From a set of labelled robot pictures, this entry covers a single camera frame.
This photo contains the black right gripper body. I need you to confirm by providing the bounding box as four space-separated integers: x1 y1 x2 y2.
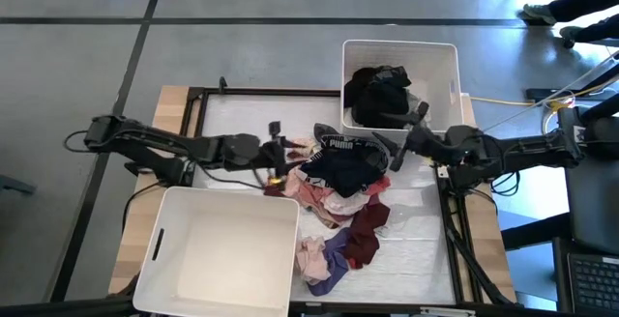
404 124 454 164

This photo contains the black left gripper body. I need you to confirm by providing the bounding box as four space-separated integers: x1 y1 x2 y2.
258 136 289 172

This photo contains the grey garment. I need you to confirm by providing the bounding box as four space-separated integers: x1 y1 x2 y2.
407 92 423 118

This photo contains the dusty pink garment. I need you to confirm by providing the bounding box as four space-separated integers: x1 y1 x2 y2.
281 164 339 215

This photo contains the black garment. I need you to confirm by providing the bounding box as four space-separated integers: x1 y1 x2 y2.
351 82 413 130
343 65 413 97

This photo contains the black Puma underwear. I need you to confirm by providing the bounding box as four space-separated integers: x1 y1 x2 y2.
312 122 391 164

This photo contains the navy garment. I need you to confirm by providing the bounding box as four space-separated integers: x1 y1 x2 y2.
298 147 389 200

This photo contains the white garment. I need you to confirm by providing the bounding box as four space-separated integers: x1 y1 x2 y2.
320 189 372 217

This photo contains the pale pink underwear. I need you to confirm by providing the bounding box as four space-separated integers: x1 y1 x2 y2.
293 235 333 285

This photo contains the purple garment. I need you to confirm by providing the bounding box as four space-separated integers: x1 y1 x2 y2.
306 227 355 299

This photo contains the white woven plastic bin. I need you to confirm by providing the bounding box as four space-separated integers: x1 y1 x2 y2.
339 39 465 140
132 186 302 317

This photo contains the black diagonal strut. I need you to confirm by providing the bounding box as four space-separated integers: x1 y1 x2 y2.
443 195 516 307

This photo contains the black floor stand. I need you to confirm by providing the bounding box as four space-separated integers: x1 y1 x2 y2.
525 60 619 104

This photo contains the person's shoe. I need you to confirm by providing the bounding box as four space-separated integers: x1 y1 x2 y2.
519 3 558 26
558 25 585 43

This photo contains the person's leg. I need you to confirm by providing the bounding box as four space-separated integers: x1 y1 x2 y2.
547 0 619 23
574 14 619 44

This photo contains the black laptop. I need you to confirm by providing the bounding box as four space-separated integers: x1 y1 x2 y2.
552 236 619 317

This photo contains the grey furniture leg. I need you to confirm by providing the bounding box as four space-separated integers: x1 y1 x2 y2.
0 173 38 196

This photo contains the black metal table frame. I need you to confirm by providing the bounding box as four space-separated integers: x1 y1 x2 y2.
176 85 486 306

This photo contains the white cable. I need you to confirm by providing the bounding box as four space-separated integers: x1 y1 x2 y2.
477 49 619 133

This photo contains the yellow cable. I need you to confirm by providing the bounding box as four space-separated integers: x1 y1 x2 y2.
468 77 619 110

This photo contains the black cable bundle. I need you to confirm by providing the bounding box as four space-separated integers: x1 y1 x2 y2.
488 170 522 198

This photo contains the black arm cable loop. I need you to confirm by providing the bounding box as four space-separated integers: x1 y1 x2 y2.
64 130 93 155

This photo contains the black frame crossbar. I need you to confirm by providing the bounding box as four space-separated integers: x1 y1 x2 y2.
0 297 619 317

